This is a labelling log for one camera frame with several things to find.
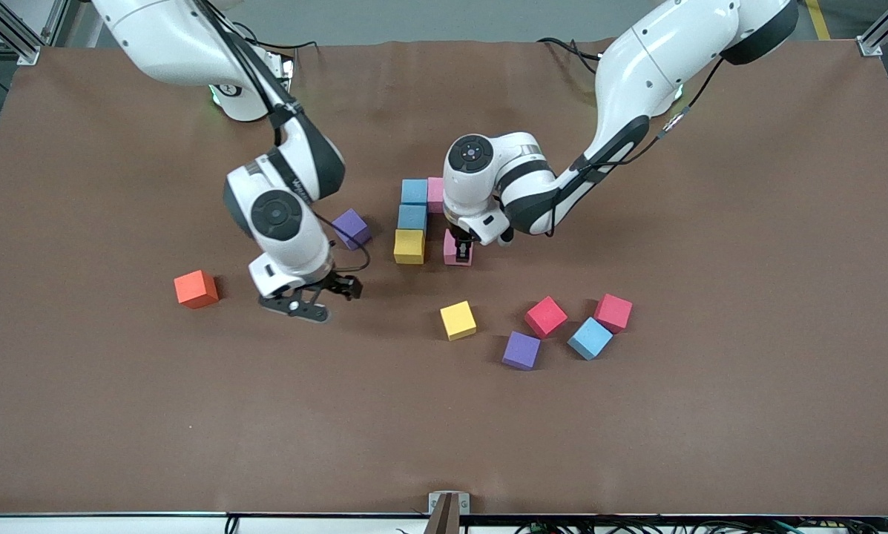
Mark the purple foam cube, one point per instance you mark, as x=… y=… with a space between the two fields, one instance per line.
x=521 y=349
x=353 y=228

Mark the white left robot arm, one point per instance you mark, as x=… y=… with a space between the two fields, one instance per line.
x=659 y=52

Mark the orange foam cube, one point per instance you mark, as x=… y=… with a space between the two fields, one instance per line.
x=195 y=289

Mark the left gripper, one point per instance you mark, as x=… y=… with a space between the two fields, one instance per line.
x=461 y=240

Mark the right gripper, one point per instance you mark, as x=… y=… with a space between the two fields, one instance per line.
x=337 y=283

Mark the aluminium frame post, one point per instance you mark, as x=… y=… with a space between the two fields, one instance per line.
x=13 y=43
x=875 y=44

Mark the grey metal mounting bracket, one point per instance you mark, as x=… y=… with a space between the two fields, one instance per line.
x=435 y=504

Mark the blue foam cube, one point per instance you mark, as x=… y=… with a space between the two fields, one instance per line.
x=414 y=191
x=412 y=217
x=590 y=338

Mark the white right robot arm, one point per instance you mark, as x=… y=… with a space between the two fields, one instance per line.
x=169 y=37

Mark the arm base box green light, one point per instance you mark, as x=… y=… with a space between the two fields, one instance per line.
x=288 y=68

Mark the red foam cube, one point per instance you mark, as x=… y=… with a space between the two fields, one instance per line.
x=545 y=317
x=614 y=313

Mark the yellow foam cube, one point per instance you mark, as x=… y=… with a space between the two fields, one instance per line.
x=458 y=320
x=409 y=247

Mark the pink foam cube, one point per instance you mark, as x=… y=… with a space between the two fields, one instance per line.
x=449 y=252
x=435 y=194

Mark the brown paper table cover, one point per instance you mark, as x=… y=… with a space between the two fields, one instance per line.
x=444 y=415

